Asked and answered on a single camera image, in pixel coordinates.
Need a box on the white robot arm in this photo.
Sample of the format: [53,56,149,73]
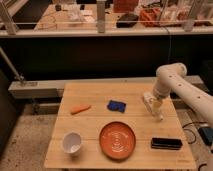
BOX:
[153,63,213,128]

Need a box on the black rectangular case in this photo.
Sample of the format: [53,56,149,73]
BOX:
[151,137,183,150]

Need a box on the blue sponge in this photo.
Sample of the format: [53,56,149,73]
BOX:
[107,100,126,113]

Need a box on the black power adapter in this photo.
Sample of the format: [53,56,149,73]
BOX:
[198,127,213,146]

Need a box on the wooden table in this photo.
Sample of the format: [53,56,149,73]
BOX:
[44,82,196,170]

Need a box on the orange carrot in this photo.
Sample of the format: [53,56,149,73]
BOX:
[70,105,91,115]

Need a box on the orange box on bench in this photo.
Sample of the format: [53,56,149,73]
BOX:
[139,8,160,27]

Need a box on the black bag on bench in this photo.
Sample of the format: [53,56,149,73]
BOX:
[116,13,138,28]

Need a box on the white cup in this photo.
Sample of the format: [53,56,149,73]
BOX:
[62,132,82,157]

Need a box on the metal clamp rod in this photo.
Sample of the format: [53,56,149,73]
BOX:
[0,47,38,88]

